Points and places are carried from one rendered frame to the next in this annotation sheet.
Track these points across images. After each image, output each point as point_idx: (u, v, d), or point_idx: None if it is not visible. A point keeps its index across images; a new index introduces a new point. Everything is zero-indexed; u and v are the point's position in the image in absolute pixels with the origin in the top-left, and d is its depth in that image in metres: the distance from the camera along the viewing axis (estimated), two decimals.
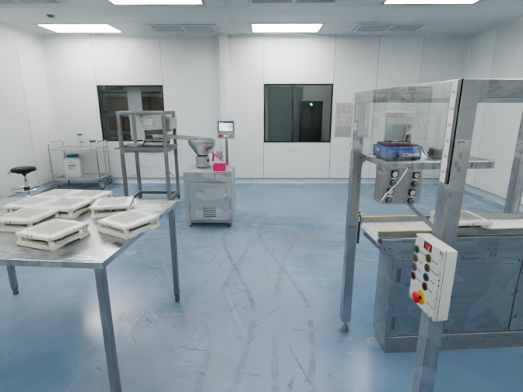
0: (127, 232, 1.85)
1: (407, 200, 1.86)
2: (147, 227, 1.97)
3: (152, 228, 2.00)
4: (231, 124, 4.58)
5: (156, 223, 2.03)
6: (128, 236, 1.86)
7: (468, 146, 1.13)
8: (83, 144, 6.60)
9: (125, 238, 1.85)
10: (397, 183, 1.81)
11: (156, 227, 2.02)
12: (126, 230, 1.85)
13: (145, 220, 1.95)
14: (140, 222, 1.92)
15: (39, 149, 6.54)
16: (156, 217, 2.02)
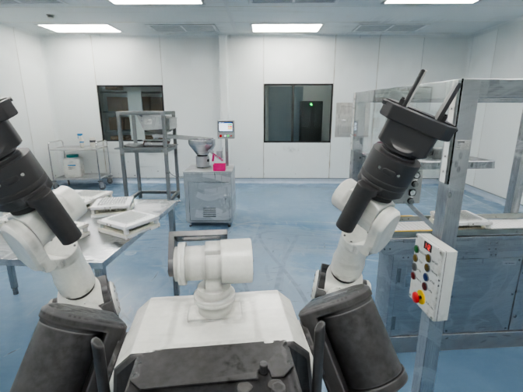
0: (127, 232, 1.85)
1: (407, 200, 1.86)
2: (147, 227, 1.97)
3: (152, 228, 2.00)
4: (231, 124, 4.58)
5: (156, 223, 2.03)
6: (128, 236, 1.86)
7: (468, 146, 1.13)
8: (83, 144, 6.60)
9: (125, 238, 1.85)
10: None
11: (156, 227, 2.02)
12: (126, 230, 1.85)
13: (145, 220, 1.95)
14: (140, 222, 1.92)
15: (39, 149, 6.54)
16: (156, 217, 2.02)
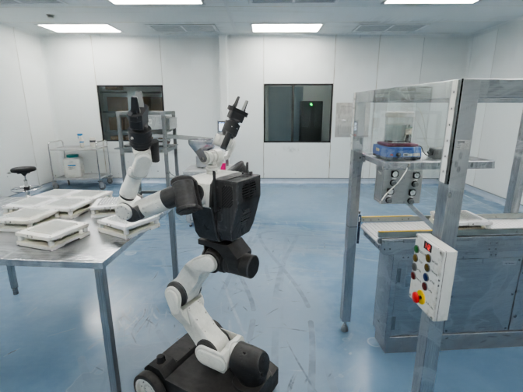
0: (127, 232, 1.85)
1: (407, 200, 1.86)
2: (147, 227, 1.97)
3: (152, 228, 2.00)
4: None
5: (156, 223, 2.03)
6: (128, 236, 1.86)
7: (468, 146, 1.13)
8: (83, 144, 6.60)
9: (125, 238, 1.85)
10: (397, 183, 1.81)
11: (156, 227, 2.02)
12: (126, 230, 1.85)
13: (145, 220, 1.95)
14: (140, 222, 1.92)
15: (39, 149, 6.54)
16: (156, 217, 2.02)
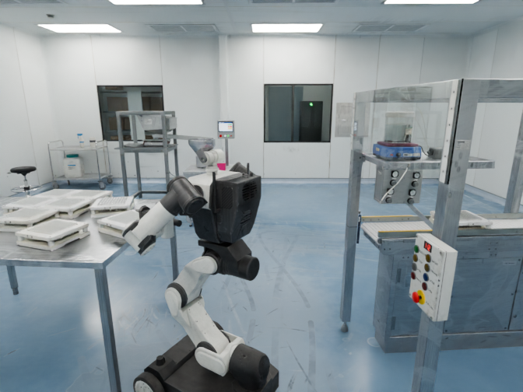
0: None
1: (407, 200, 1.86)
2: None
3: None
4: (231, 124, 4.58)
5: None
6: None
7: (468, 146, 1.13)
8: (83, 144, 6.60)
9: None
10: (397, 183, 1.81)
11: None
12: None
13: None
14: None
15: (39, 149, 6.54)
16: None
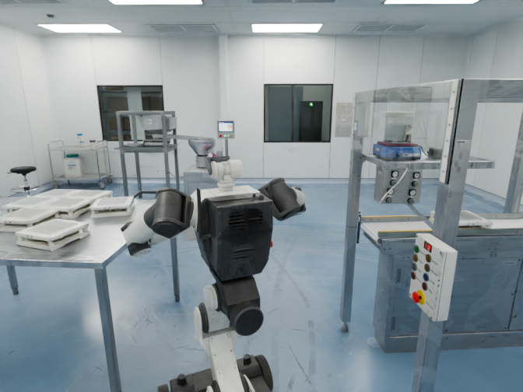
0: None
1: (407, 200, 1.86)
2: None
3: None
4: (231, 124, 4.58)
5: None
6: None
7: (468, 146, 1.13)
8: (83, 144, 6.60)
9: None
10: (397, 183, 1.81)
11: None
12: None
13: None
14: None
15: (39, 149, 6.54)
16: None
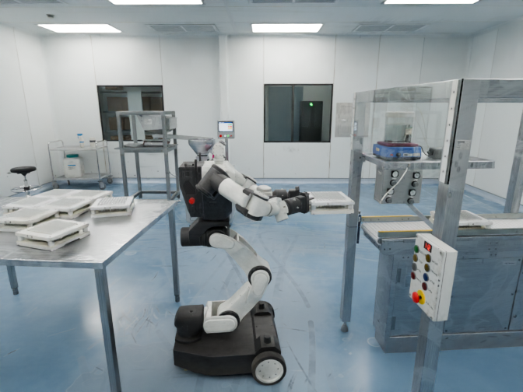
0: None
1: (407, 200, 1.86)
2: None
3: (308, 209, 1.96)
4: (231, 124, 4.58)
5: (311, 208, 1.92)
6: None
7: (468, 146, 1.13)
8: (83, 144, 6.60)
9: None
10: (397, 183, 1.81)
11: (310, 211, 1.93)
12: None
13: None
14: None
15: (39, 149, 6.54)
16: (310, 202, 1.90)
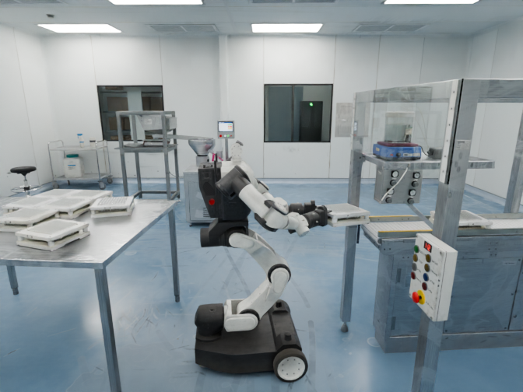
0: None
1: (407, 200, 1.86)
2: None
3: (327, 222, 1.98)
4: (231, 124, 4.58)
5: (331, 221, 1.95)
6: None
7: (468, 146, 1.13)
8: (83, 144, 6.60)
9: None
10: (397, 183, 1.81)
11: (330, 225, 1.96)
12: None
13: None
14: None
15: (39, 149, 6.54)
16: (331, 215, 1.93)
